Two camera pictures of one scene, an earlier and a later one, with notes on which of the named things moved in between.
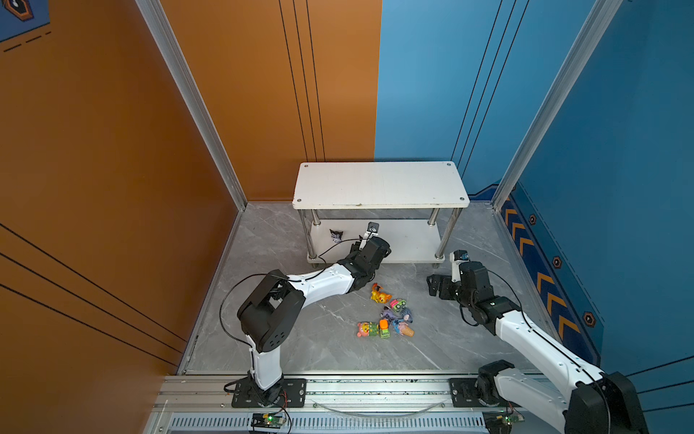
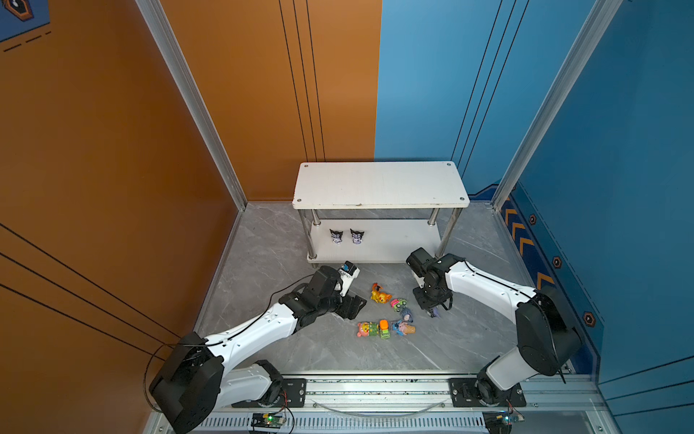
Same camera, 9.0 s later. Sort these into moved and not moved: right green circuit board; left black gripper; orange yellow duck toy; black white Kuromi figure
Moved: left black gripper
Not moved: black white Kuromi figure; right green circuit board; orange yellow duck toy
